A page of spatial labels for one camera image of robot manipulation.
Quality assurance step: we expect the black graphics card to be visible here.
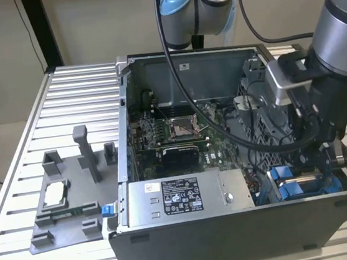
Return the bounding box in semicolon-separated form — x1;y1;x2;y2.
159;144;202;171

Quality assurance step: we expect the dark grey PC case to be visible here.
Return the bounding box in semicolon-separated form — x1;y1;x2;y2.
88;30;347;260

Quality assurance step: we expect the black upright post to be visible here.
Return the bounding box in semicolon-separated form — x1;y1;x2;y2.
19;0;65;70

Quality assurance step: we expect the hard disk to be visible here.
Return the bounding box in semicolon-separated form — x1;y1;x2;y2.
267;160;331;190

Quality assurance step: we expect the metal disk bay cage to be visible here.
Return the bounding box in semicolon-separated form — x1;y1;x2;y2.
221;49;345;208

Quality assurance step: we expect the silver CPU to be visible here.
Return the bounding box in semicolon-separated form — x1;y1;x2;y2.
41;181;69;207

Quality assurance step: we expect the green motherboard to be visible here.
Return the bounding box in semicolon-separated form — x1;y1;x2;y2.
125;96;244;182

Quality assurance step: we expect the grey parts rack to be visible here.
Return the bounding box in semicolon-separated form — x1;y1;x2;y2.
15;120;131;256

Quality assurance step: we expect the coloured wire bundle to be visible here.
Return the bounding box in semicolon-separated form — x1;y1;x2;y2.
244;170;265;195

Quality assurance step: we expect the metal socket cover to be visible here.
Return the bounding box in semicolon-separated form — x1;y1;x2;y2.
194;104;221;132

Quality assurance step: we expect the green RAM stick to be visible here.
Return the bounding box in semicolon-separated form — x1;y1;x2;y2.
49;205;87;219

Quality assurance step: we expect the black RAM slot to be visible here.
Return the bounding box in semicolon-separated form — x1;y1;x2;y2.
157;134;211;148
151;99;199;120

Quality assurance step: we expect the thin locking lever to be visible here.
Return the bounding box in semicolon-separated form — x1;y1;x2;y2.
153;101;171;123

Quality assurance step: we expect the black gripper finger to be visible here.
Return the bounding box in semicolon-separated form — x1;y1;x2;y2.
319;140;347;180
292;149;323;175

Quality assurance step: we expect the long black wire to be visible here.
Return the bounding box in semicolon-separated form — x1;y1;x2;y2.
239;80;273;177

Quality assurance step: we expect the silver power supply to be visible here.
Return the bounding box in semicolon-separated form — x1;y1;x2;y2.
123;168;256;229

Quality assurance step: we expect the CPU socket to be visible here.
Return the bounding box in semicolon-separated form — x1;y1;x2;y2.
167;114;202;140

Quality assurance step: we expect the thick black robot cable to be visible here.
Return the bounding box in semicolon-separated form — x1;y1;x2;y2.
154;0;324;165

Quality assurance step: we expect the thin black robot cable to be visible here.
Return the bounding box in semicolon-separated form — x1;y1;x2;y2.
239;0;315;47

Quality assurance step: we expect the thin black wall wire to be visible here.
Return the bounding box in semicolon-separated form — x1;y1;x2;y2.
12;0;46;76

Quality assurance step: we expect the blue disk carrier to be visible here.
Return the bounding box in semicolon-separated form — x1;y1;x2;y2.
278;178;343;202

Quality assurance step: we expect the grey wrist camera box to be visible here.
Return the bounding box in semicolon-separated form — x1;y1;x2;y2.
262;56;315;108

